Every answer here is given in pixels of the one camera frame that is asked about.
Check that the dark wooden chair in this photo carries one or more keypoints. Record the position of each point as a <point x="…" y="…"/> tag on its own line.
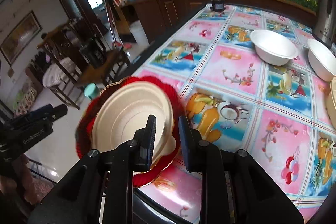
<point x="97" y="64"/>

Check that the stainless steel thermos jug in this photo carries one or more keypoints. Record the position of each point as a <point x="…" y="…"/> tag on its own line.
<point x="324" y="28"/>

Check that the chair with striped cushion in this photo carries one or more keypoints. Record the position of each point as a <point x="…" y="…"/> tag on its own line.
<point x="60" y="79"/>

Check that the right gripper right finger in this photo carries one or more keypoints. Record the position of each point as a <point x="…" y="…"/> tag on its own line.
<point x="202" y="156"/>

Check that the beige paper plate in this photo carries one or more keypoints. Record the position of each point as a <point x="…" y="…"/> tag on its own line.
<point x="127" y="111"/>

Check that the floral tablecloth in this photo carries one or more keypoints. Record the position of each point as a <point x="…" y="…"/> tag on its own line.
<point x="277" y="114"/>

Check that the teal lidded cup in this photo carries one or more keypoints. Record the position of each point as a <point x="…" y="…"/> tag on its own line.
<point x="91" y="91"/>

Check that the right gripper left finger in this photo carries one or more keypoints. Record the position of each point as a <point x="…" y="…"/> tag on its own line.
<point x="135" y="155"/>

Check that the small black device on table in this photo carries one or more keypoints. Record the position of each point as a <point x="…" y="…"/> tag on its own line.
<point x="217" y="5"/>

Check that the framed wall painting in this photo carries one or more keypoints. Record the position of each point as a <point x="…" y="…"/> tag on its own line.
<point x="20" y="37"/>

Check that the white plastic bucket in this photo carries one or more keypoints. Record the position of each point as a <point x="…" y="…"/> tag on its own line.
<point x="138" y="33"/>

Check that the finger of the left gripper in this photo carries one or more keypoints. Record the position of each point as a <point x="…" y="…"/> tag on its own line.
<point x="45" y="113"/>

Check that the small beige paper bowl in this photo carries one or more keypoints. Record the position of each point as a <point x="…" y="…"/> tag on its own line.
<point x="331" y="102"/>

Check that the large red plastic plate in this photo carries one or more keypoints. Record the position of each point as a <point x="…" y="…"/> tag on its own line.
<point x="84" y="129"/>

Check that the white paper bowl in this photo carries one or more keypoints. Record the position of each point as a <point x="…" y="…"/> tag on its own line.
<point x="273" y="48"/>
<point x="322" y="60"/>

